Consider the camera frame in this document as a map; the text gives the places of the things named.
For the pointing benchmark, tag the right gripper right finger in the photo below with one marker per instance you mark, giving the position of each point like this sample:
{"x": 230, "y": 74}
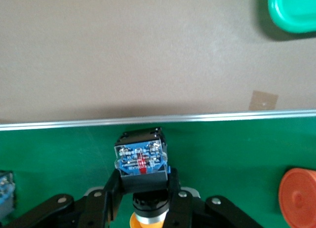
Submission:
{"x": 187, "y": 210}

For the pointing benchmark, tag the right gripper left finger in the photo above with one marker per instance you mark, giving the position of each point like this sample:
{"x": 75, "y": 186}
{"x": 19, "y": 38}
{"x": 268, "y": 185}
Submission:
{"x": 86, "y": 208}

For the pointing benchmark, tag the yellow mushroom push button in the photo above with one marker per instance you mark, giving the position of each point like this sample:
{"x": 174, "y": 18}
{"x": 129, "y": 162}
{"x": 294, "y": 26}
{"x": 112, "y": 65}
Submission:
{"x": 6, "y": 188}
{"x": 140, "y": 159}

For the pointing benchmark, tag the orange printed cylinder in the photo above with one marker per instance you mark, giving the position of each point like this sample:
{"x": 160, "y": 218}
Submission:
{"x": 298, "y": 198}

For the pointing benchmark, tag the green conveyor belt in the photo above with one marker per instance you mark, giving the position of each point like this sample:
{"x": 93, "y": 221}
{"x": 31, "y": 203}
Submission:
{"x": 222, "y": 151}

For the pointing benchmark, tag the green plastic tray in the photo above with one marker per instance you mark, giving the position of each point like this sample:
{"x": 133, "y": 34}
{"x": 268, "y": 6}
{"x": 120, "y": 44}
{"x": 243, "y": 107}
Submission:
{"x": 296, "y": 11}

